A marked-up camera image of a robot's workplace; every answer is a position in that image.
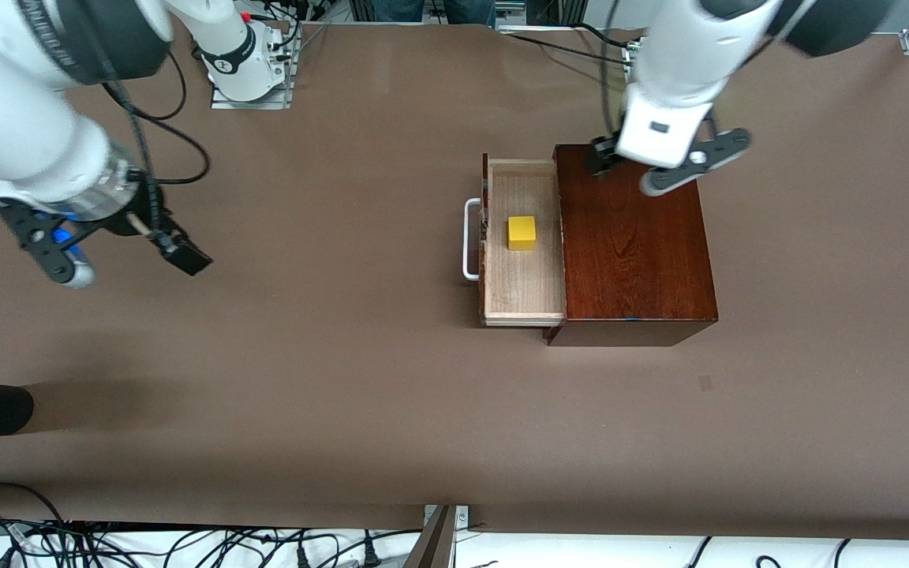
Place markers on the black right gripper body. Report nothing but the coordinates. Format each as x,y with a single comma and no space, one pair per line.
139,218

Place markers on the yellow cube block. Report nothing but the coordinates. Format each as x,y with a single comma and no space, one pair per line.
522,233

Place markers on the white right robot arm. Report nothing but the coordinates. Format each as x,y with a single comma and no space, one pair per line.
20,134

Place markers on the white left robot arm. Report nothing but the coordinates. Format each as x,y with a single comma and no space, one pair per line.
683,55

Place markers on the dark brown wooden cabinet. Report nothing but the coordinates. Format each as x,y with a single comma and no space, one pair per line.
636,260

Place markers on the person in blue jeans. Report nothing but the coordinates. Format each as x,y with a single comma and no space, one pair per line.
395,8

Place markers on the black power plug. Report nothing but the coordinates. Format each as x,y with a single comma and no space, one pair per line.
371,556
304,556

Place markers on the grey metal beam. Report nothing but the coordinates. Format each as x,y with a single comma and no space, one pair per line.
432,548

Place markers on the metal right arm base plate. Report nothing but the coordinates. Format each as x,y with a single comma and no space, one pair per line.
249,105

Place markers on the small metal corner bracket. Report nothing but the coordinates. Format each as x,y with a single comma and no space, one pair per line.
462,517

